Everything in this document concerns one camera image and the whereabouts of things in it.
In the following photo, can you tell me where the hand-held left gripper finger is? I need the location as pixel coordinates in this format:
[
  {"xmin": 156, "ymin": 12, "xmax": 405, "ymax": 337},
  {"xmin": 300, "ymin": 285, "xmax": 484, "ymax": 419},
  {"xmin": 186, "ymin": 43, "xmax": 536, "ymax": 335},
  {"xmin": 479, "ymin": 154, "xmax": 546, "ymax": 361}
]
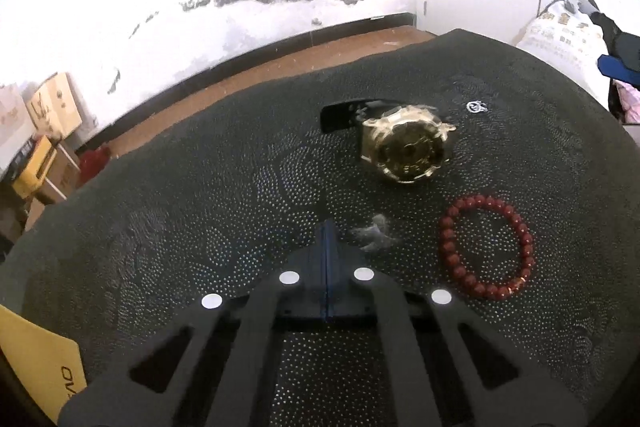
[
  {"xmin": 326, "ymin": 220, "xmax": 587, "ymax": 427},
  {"xmin": 59, "ymin": 220, "xmax": 327, "ymax": 427}
]

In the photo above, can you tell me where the small clear plastic piece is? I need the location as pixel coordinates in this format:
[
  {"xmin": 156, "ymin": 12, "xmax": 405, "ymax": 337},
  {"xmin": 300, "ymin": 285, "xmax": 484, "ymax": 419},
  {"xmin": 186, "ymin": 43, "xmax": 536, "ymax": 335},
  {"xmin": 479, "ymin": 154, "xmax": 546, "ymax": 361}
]
[{"xmin": 350, "ymin": 214, "xmax": 394, "ymax": 253}]

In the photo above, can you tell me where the black dotted mat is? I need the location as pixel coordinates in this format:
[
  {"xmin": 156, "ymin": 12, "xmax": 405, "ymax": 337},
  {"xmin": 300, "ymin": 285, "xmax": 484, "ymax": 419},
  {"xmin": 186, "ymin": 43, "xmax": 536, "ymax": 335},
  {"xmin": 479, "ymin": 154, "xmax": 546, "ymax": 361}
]
[{"xmin": 0, "ymin": 28, "xmax": 640, "ymax": 427}]

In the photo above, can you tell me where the red plastic bag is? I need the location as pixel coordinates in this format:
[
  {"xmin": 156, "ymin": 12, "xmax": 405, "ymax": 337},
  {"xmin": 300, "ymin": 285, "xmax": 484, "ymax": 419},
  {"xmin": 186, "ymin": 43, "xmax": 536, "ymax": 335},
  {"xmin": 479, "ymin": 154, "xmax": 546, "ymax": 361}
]
[{"xmin": 77, "ymin": 146, "xmax": 112, "ymax": 184}]

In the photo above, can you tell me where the brown cardboard carton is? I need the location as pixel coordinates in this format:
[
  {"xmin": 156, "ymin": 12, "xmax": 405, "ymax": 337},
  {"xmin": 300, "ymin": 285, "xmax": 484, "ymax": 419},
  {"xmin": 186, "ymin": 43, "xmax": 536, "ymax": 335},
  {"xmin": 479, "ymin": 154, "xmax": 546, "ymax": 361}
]
[{"xmin": 37, "ymin": 142, "xmax": 82, "ymax": 205}]

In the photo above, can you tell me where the yellow and black box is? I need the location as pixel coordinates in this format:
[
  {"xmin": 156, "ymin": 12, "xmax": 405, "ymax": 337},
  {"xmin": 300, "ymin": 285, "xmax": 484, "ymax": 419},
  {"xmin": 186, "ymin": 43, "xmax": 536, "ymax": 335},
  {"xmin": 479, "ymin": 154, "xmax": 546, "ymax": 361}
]
[{"xmin": 12, "ymin": 135, "xmax": 56, "ymax": 198}]

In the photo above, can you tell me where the yellow paper bag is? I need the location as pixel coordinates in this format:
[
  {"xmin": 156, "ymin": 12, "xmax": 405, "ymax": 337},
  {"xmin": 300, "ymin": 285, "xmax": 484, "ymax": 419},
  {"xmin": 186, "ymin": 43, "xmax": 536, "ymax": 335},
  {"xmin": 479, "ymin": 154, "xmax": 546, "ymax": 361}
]
[{"xmin": 0, "ymin": 304, "xmax": 81, "ymax": 426}]

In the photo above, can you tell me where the tan cardboard box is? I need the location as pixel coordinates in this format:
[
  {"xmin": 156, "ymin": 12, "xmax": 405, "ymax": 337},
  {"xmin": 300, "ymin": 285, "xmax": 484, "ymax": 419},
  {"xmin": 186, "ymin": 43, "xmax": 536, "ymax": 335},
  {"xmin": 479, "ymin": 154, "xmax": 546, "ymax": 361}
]
[{"xmin": 26, "ymin": 73, "xmax": 84, "ymax": 139}]

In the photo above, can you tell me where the white printed sack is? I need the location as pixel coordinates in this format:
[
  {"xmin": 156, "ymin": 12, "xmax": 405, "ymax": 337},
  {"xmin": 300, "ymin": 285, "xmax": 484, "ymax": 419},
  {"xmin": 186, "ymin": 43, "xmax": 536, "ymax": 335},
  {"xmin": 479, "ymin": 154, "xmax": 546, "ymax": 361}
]
[{"xmin": 515, "ymin": 0, "xmax": 614, "ymax": 102}]

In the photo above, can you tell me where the pink cloth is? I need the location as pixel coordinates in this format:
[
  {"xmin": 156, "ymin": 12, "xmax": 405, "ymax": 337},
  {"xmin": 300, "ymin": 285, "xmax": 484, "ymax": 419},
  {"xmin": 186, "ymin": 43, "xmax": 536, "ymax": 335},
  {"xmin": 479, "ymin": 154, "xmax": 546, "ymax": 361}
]
[{"xmin": 612, "ymin": 82, "xmax": 640, "ymax": 126}]

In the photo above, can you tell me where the white cardboard box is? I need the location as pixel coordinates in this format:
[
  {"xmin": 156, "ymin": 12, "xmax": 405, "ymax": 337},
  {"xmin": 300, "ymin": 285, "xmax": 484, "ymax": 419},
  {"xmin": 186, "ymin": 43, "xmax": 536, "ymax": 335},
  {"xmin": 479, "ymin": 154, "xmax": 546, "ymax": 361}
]
[{"xmin": 0, "ymin": 83, "xmax": 36, "ymax": 172}]

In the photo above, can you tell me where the blue cloth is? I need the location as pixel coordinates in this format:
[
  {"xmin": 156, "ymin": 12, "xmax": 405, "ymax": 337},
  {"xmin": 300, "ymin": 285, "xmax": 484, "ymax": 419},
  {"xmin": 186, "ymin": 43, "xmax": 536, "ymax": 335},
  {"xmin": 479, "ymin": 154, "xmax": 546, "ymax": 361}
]
[{"xmin": 597, "ymin": 54, "xmax": 640, "ymax": 88}]

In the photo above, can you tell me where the dark clothing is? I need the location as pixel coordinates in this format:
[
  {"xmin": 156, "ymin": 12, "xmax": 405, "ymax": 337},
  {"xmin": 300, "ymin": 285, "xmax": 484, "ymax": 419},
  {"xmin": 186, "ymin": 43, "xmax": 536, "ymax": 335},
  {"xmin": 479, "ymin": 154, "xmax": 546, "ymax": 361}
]
[{"xmin": 584, "ymin": 0, "xmax": 640, "ymax": 74}]

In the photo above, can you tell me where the red bead bracelet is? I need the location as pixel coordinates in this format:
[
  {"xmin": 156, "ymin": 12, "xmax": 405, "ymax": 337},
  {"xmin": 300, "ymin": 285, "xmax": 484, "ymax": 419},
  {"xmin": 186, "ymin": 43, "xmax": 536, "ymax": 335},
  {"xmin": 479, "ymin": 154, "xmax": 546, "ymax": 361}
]
[{"xmin": 438, "ymin": 195, "xmax": 536, "ymax": 302}]

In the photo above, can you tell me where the gold watch with black strap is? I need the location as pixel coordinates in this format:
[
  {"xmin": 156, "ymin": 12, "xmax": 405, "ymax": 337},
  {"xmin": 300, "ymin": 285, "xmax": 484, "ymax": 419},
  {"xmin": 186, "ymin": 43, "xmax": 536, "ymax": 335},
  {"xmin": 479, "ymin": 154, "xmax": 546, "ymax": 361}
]
[{"xmin": 320, "ymin": 98, "xmax": 457, "ymax": 186}]

